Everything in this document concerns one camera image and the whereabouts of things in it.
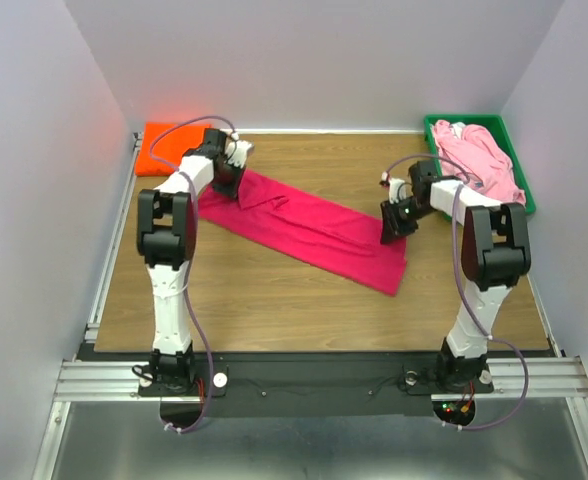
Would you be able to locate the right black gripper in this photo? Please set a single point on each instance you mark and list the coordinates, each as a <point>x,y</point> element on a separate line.
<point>391,227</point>

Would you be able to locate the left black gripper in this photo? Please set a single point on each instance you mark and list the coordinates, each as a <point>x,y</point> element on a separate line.
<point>230,191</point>

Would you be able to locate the magenta t-shirt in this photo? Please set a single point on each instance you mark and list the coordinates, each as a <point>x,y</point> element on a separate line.
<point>311,229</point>

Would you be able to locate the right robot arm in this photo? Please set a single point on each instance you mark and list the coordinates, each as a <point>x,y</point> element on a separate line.
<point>491,253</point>

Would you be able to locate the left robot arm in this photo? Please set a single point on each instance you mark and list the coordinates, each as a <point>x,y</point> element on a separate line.
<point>167,225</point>

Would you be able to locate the folded orange t-shirt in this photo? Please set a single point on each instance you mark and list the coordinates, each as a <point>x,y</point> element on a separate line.
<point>171,147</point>

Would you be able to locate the pink t-shirt in bin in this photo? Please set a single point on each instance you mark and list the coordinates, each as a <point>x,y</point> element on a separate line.
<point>490,169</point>

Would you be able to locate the white garment in bin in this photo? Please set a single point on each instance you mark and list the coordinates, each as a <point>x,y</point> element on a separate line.
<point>458,130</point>

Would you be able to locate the green plastic bin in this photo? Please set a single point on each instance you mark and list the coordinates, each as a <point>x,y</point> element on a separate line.
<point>496,126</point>

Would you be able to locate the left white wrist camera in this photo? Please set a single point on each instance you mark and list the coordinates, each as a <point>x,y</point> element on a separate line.
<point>238,152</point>

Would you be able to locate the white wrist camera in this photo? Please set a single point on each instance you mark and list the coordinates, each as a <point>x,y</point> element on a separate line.
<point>238,152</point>
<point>398,189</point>

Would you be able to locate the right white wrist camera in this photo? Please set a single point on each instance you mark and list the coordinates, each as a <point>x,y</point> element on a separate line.
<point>398,189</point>

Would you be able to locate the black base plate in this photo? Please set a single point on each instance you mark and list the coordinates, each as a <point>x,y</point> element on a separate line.
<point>254,385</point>

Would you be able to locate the aluminium frame rail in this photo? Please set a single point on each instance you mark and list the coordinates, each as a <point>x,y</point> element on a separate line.
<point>548,378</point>

